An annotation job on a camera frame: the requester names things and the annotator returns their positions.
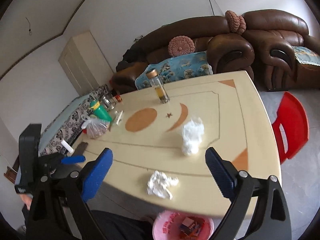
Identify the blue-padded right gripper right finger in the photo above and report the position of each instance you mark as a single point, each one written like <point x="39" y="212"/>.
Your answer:
<point x="223" y="172"/>

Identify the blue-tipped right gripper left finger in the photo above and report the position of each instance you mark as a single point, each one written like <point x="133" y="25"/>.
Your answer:
<point x="72" y="160"/>

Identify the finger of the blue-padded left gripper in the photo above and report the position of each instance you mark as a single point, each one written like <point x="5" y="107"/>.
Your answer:
<point x="93" y="174"/>

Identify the black orange gel-ball box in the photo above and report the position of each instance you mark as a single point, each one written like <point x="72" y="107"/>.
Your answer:
<point x="187" y="226"/>

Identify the gold snack wrapper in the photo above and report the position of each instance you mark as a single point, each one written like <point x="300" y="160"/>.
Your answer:
<point x="196" y="230"/>

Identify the pink trash bin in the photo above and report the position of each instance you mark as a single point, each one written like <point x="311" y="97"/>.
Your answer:
<point x="177" y="225"/>

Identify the person's left hand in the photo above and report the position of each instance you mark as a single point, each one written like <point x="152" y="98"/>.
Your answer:
<point x="27" y="200"/>

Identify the black patterned bedding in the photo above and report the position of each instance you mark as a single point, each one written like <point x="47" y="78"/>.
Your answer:
<point x="67" y="125"/>

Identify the clear bag of snacks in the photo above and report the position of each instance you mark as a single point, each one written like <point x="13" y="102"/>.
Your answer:
<point x="95" y="127"/>

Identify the green plastic bottle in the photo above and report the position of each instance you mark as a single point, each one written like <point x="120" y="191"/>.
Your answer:
<point x="99" y="111"/>

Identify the white comb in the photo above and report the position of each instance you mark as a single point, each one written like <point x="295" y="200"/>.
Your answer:
<point x="118" y="117"/>

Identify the white plastic bag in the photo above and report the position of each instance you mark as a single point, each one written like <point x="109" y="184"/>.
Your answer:
<point x="192" y="133"/>

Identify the crumpled white tissue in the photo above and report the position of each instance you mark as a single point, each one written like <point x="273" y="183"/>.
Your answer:
<point x="159" y="184"/>

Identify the glass teapot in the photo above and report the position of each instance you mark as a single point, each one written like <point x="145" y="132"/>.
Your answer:
<point x="108" y="101"/>

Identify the small red ornament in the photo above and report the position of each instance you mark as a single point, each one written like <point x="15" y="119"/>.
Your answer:
<point x="118" y="98"/>

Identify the red plastic chair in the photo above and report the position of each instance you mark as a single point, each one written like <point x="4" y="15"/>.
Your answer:
<point x="291" y="127"/>

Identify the glass bottle with gold cap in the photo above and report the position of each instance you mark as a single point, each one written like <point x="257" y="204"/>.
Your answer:
<point x="157" y="84"/>

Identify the blue floral sofa cover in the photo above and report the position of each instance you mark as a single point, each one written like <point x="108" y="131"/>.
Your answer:
<point x="176" y="69"/>

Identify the brown leather sofa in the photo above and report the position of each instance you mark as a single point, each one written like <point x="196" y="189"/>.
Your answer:
<point x="219" y="37"/>

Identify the round pink cushion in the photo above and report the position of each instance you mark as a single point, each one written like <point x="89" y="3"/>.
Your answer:
<point x="181" y="45"/>

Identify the blue floral armchair cover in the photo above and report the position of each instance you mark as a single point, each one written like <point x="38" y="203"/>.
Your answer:
<point x="306" y="56"/>

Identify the pink cushion on sofa back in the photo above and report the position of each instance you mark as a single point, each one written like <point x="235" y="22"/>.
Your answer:
<point x="236" y="23"/>

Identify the brown leather armchair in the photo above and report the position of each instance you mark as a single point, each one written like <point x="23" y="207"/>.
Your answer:
<point x="274" y="36"/>

